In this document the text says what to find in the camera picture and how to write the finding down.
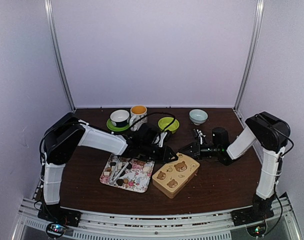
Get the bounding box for white oval chocolate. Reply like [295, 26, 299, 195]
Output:
[142, 166, 152, 173]

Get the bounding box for bear print tin lid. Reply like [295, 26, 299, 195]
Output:
[151, 152, 201, 195]

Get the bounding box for aluminium frame post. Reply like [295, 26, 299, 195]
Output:
[44, 0, 76, 112]
[233, 0, 265, 112]

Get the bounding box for green saucer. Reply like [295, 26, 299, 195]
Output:
[106, 119, 130, 132]

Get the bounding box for metal tongs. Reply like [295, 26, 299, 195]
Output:
[109, 161, 130, 185]

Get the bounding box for floral rectangular tray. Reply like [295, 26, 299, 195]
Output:
[99, 154, 155, 193]

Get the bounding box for white cup with dark band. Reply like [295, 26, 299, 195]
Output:
[109, 109, 130, 127]

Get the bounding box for tan chocolate tin box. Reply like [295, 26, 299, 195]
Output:
[152, 169, 198, 199]

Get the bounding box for right aluminium frame post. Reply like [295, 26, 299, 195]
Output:
[233, 0, 265, 112]

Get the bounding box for dark round chocolate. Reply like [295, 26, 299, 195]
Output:
[116, 179, 124, 186]

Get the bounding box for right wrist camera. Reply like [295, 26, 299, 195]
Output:
[192, 128, 207, 145]

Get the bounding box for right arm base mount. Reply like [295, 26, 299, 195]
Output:
[230, 206, 274, 227]

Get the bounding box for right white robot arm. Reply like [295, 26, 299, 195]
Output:
[179, 111, 293, 221]

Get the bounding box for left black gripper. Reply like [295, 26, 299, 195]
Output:
[141, 143, 179, 164]

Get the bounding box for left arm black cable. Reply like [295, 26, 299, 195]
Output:
[39, 111, 177, 166]

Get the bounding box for white mug orange inside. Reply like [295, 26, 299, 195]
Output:
[129, 105, 148, 132]

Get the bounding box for green bowl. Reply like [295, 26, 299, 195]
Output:
[158, 117, 180, 134]

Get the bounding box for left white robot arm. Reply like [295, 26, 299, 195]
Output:
[40, 112, 178, 222]

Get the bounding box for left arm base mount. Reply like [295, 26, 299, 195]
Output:
[37, 203, 82, 227]

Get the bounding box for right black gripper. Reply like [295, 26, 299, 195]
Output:
[178, 142, 220, 161]

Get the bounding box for left aluminium frame post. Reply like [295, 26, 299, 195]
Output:
[44, 0, 76, 112]

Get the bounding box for front aluminium rail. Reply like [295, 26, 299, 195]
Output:
[11, 197, 303, 240]

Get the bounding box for light blue bowl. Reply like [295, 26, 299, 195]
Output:
[189, 109, 208, 126]

